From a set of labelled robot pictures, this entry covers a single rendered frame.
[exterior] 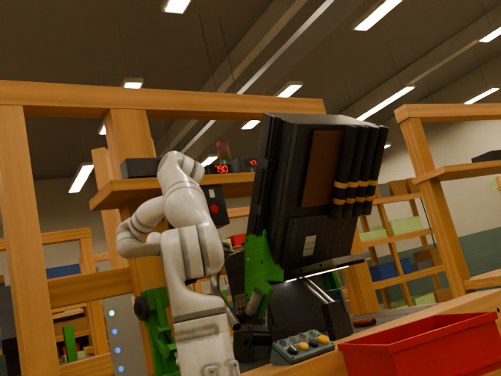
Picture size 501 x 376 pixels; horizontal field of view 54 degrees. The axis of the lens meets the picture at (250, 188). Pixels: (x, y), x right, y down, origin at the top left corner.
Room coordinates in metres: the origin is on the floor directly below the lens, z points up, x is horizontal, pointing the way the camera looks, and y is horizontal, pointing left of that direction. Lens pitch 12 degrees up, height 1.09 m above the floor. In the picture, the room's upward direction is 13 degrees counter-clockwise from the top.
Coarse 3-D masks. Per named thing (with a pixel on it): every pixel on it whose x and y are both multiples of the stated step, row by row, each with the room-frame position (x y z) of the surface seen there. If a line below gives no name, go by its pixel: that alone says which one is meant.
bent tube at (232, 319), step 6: (228, 246) 1.59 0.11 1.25; (228, 252) 1.56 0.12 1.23; (234, 252) 1.57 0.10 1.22; (216, 276) 1.61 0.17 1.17; (210, 282) 1.61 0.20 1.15; (216, 282) 1.60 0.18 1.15; (210, 288) 1.61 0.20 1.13; (216, 288) 1.60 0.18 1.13; (216, 294) 1.58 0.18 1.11; (228, 306) 1.54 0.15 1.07; (228, 312) 1.51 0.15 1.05; (228, 318) 1.50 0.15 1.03; (234, 318) 1.49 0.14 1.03; (234, 324) 1.47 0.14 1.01; (240, 324) 1.48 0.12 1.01; (234, 330) 1.49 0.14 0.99
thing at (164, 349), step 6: (144, 324) 1.57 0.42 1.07; (156, 324) 1.53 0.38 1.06; (168, 324) 1.54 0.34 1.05; (156, 330) 1.52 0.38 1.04; (162, 330) 1.51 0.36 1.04; (168, 330) 1.52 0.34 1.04; (156, 336) 1.52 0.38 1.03; (168, 336) 1.51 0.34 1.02; (156, 342) 1.52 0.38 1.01; (162, 342) 1.52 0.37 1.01; (168, 342) 1.50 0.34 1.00; (174, 342) 1.49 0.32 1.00; (162, 348) 1.50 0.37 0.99; (168, 348) 1.47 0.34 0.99; (174, 348) 1.48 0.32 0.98; (162, 354) 1.49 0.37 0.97; (168, 354) 1.48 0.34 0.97; (168, 360) 1.49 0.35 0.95
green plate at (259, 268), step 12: (264, 228) 1.53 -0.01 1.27; (252, 240) 1.58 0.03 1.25; (264, 240) 1.52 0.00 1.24; (252, 252) 1.57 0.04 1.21; (264, 252) 1.52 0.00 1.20; (252, 264) 1.57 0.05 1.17; (264, 264) 1.51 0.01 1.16; (252, 276) 1.56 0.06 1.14; (264, 276) 1.51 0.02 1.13; (276, 276) 1.55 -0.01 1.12; (252, 288) 1.56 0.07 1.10
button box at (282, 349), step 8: (296, 336) 1.33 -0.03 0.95; (312, 336) 1.34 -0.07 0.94; (280, 344) 1.28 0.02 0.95; (288, 344) 1.29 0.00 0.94; (296, 344) 1.30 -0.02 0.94; (320, 344) 1.32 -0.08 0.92; (328, 344) 1.32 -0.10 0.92; (272, 352) 1.30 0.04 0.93; (280, 352) 1.27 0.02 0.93; (288, 352) 1.26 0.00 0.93; (304, 352) 1.27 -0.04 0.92; (312, 352) 1.28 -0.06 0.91; (320, 352) 1.30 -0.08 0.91; (272, 360) 1.30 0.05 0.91; (280, 360) 1.28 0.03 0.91; (288, 360) 1.25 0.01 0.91; (296, 360) 1.25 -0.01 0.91
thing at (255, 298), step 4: (256, 292) 1.48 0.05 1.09; (260, 292) 1.49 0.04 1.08; (252, 296) 1.49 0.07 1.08; (256, 296) 1.48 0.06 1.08; (260, 296) 1.48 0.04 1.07; (252, 300) 1.49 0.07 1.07; (256, 300) 1.48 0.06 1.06; (260, 300) 1.49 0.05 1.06; (248, 304) 1.50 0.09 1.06; (252, 304) 1.49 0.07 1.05; (256, 304) 1.49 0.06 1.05; (248, 308) 1.50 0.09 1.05; (252, 308) 1.49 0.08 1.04; (256, 308) 1.50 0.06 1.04; (248, 312) 1.50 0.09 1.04; (252, 312) 1.50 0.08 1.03; (256, 312) 1.51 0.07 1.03
